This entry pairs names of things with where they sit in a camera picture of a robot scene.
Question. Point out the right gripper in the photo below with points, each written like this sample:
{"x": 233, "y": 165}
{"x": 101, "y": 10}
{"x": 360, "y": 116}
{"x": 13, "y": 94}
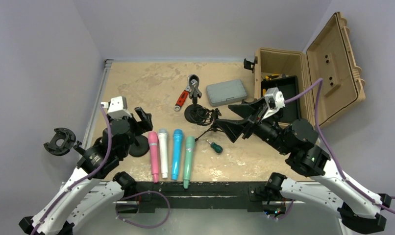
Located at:
{"x": 249, "y": 111}

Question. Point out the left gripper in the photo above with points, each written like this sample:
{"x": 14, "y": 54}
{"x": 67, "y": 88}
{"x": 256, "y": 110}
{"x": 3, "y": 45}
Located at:
{"x": 142, "y": 126}

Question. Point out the pink microphone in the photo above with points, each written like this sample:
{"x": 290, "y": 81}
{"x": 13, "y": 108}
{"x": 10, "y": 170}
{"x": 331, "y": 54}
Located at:
{"x": 153, "y": 149}

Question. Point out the white microphone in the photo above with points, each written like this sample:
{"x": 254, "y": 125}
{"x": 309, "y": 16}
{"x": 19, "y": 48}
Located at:
{"x": 163, "y": 150}

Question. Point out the black round-base back stand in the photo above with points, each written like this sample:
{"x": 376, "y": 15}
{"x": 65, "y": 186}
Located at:
{"x": 140, "y": 147}

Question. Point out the black round-base stand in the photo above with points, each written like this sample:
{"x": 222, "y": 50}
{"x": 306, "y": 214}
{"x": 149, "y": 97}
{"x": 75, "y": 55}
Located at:
{"x": 194, "y": 100}
{"x": 140, "y": 147}

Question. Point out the blue microphone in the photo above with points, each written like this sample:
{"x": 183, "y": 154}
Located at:
{"x": 177, "y": 145}

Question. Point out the black tripod shock-mount stand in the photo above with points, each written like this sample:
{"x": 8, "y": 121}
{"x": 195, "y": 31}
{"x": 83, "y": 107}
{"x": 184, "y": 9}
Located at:
{"x": 204, "y": 117}

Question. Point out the mint green microphone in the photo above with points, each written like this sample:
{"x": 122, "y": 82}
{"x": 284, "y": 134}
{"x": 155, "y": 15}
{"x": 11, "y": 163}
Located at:
{"x": 189, "y": 153}

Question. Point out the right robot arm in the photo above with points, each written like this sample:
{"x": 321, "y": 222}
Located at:
{"x": 358, "y": 208}

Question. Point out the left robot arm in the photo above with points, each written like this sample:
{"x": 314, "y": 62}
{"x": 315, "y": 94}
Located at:
{"x": 73, "y": 206}

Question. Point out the grey plastic tool case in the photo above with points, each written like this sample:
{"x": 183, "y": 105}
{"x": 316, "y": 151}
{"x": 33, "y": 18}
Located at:
{"x": 226, "y": 92}

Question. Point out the green stubby screwdriver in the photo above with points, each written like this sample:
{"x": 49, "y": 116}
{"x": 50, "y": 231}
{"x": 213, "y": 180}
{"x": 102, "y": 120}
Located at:
{"x": 217, "y": 148}

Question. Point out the red adjustable wrench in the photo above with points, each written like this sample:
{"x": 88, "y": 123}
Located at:
{"x": 181, "y": 100}

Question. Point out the black toolbox tray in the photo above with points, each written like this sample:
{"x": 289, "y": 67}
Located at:
{"x": 288, "y": 85}

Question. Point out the tan hard toolbox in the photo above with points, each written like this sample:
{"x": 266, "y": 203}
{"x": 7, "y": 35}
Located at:
{"x": 330, "y": 57}

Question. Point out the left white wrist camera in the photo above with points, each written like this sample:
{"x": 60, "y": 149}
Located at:
{"x": 117, "y": 107}

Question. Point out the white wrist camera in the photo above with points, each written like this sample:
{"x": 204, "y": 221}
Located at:
{"x": 117, "y": 107}
{"x": 274, "y": 102}

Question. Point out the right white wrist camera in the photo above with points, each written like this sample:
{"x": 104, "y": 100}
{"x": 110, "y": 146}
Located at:
{"x": 274, "y": 102}

